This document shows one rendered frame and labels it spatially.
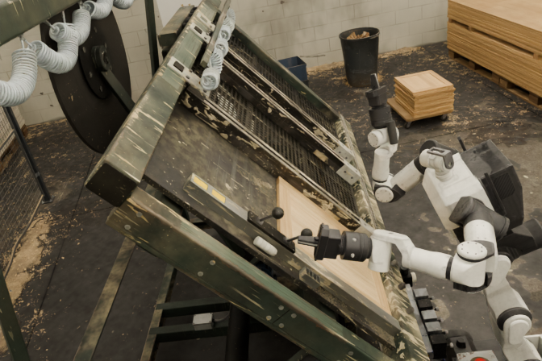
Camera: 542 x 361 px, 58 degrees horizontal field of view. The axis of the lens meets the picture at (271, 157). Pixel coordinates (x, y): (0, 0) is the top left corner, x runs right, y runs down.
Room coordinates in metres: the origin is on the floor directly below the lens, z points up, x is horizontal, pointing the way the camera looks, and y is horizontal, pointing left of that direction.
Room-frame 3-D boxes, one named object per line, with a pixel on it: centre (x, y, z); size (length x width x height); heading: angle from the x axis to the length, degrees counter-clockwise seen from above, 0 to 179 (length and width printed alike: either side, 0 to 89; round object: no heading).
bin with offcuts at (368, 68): (6.03, -1.36, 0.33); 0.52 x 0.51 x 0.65; 5
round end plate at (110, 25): (2.06, 0.64, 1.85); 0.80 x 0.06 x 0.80; 175
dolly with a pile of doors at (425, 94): (4.76, -1.65, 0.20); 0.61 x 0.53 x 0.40; 5
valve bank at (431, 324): (1.46, -0.52, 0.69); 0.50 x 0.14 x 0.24; 175
